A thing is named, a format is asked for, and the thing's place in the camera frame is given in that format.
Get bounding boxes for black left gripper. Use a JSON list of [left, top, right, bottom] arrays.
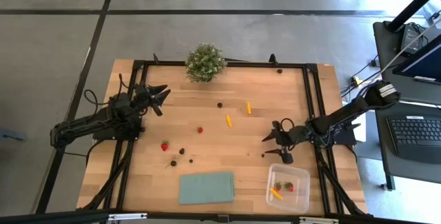
[[132, 83, 172, 111]]

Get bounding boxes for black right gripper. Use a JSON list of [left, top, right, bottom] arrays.
[[261, 120, 307, 156]]

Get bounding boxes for clear plastic container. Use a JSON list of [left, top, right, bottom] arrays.
[[265, 163, 311, 214]]

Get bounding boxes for potted green plant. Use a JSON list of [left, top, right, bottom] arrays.
[[185, 43, 228, 83]]

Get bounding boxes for folded green cloth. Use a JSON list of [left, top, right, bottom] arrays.
[[178, 171, 236, 205]]

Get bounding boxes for white paper sheet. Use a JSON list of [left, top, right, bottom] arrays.
[[353, 120, 368, 144]]

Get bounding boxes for black desk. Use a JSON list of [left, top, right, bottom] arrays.
[[373, 99, 441, 185], [373, 20, 441, 106]]

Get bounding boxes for black keyboard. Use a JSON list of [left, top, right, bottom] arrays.
[[386, 114, 441, 165]]

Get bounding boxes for grey blue floor object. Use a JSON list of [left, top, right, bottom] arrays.
[[0, 128, 28, 141]]

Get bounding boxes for dark computer monitor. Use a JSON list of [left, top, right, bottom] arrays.
[[392, 34, 441, 87]]

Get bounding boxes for black power adapter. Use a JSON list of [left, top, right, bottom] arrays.
[[400, 23, 428, 54]]

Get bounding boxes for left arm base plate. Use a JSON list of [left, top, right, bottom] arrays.
[[92, 113, 144, 141]]

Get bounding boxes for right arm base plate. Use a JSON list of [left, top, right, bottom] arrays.
[[307, 116, 358, 146]]

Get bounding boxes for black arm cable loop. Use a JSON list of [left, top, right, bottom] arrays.
[[83, 88, 104, 107]]

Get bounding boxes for black metal table frame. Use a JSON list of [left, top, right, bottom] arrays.
[[0, 53, 441, 224]]

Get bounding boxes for silver aluminium bracket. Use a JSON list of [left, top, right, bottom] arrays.
[[298, 216, 340, 224], [107, 212, 148, 221]]

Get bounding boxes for black floor cables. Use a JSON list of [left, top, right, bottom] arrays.
[[340, 54, 383, 104]]

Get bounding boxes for white cable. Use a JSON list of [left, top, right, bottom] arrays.
[[356, 17, 441, 103]]

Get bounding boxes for black metal post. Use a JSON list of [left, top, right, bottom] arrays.
[[385, 0, 441, 32]]

